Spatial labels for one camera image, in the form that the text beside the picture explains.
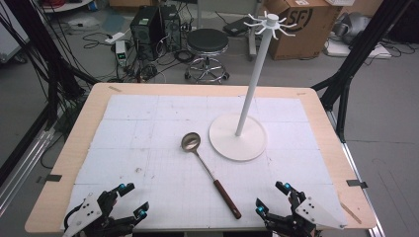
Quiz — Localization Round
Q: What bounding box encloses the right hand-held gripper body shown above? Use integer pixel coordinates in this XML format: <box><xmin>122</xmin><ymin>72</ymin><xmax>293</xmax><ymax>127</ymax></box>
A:
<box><xmin>263</xmin><ymin>192</ymin><xmax>348</xmax><ymax>237</ymax></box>

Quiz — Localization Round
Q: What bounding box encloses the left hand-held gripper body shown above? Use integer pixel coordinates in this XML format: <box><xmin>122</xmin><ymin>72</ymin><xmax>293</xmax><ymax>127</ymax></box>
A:
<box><xmin>61</xmin><ymin>191</ymin><xmax>139</xmax><ymax>237</ymax></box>

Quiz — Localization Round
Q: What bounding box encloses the metal ladle with brown handle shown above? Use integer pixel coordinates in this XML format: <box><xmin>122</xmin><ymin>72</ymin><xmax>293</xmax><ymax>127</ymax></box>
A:
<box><xmin>180</xmin><ymin>131</ymin><xmax>242</xmax><ymax>220</ymax></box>

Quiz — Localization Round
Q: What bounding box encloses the white hook rack stand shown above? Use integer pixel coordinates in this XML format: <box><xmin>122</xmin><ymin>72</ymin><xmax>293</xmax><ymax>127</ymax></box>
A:
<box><xmin>209</xmin><ymin>10</ymin><xmax>297</xmax><ymax>162</ymax></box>

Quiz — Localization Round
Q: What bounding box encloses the white grid mat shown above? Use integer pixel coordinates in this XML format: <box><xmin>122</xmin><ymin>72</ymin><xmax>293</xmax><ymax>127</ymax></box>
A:
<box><xmin>59</xmin><ymin>94</ymin><xmax>349</xmax><ymax>231</ymax></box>

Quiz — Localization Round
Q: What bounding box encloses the black tape strip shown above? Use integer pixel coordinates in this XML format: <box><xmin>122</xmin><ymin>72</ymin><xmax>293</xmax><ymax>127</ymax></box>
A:
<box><xmin>345</xmin><ymin>179</ymin><xmax>369</xmax><ymax>190</ymax></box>
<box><xmin>36</xmin><ymin>174</ymin><xmax>63</xmax><ymax>185</ymax></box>

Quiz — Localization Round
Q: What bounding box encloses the small grey power supply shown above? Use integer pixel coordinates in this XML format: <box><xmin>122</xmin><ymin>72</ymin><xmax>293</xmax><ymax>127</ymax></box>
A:
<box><xmin>115</xmin><ymin>39</ymin><xmax>127</xmax><ymax>67</ymax></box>

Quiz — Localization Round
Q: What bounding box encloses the white flat board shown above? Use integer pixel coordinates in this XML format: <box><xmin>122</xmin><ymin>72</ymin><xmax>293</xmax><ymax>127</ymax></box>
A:
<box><xmin>324</xmin><ymin>39</ymin><xmax>393</xmax><ymax>59</ymax></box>

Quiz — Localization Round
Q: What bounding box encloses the white power strip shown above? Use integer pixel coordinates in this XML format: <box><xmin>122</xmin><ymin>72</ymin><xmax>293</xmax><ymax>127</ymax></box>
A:
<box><xmin>104</xmin><ymin>32</ymin><xmax>126</xmax><ymax>45</ymax></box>

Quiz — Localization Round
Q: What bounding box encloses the brown cardboard box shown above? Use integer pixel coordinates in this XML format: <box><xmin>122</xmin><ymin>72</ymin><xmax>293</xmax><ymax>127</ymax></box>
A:
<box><xmin>263</xmin><ymin>0</ymin><xmax>344</xmax><ymax>61</ymax></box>

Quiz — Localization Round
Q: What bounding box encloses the large black computer tower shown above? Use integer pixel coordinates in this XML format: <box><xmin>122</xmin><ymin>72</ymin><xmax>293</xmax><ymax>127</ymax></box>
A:
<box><xmin>129</xmin><ymin>5</ymin><xmax>164</xmax><ymax>61</ymax></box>

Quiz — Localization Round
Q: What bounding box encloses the black round stool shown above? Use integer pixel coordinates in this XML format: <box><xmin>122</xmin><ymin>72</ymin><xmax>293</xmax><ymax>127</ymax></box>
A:
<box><xmin>184</xmin><ymin>28</ymin><xmax>230</xmax><ymax>84</ymax></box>

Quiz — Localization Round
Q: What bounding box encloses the slim black computer tower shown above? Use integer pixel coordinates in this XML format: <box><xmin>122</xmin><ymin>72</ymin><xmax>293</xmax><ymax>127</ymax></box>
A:
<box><xmin>160</xmin><ymin>4</ymin><xmax>182</xmax><ymax>52</ymax></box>

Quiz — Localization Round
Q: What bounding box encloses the flat black device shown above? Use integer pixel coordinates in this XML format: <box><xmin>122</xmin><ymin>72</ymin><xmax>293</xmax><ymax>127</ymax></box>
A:
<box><xmin>222</xmin><ymin>16</ymin><xmax>251</xmax><ymax>37</ymax></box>

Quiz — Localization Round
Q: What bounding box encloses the grey bag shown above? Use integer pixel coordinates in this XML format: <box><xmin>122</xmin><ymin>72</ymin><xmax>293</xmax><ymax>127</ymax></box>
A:
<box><xmin>332</xmin><ymin>12</ymin><xmax>372</xmax><ymax>45</ymax></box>

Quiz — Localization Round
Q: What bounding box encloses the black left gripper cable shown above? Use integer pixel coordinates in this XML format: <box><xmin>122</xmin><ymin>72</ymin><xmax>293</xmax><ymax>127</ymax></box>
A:
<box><xmin>63</xmin><ymin>202</ymin><xmax>83</xmax><ymax>230</ymax></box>

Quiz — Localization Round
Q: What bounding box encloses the aluminium rail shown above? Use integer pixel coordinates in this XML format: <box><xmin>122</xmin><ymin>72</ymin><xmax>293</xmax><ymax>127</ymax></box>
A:
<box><xmin>325</xmin><ymin>110</ymin><xmax>386</xmax><ymax>237</ymax></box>
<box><xmin>0</xmin><ymin>127</ymin><xmax>55</xmax><ymax>215</ymax></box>

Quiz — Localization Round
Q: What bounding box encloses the coiled black cable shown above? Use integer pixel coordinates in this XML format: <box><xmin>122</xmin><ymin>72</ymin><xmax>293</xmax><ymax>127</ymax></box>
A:
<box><xmin>173</xmin><ymin>48</ymin><xmax>196</xmax><ymax>64</ymax></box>

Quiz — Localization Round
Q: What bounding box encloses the black frame stand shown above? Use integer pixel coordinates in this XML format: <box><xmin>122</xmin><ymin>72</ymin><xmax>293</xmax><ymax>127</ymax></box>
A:
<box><xmin>0</xmin><ymin>0</ymin><xmax>100</xmax><ymax>126</ymax></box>
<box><xmin>310</xmin><ymin>0</ymin><xmax>414</xmax><ymax>143</ymax></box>

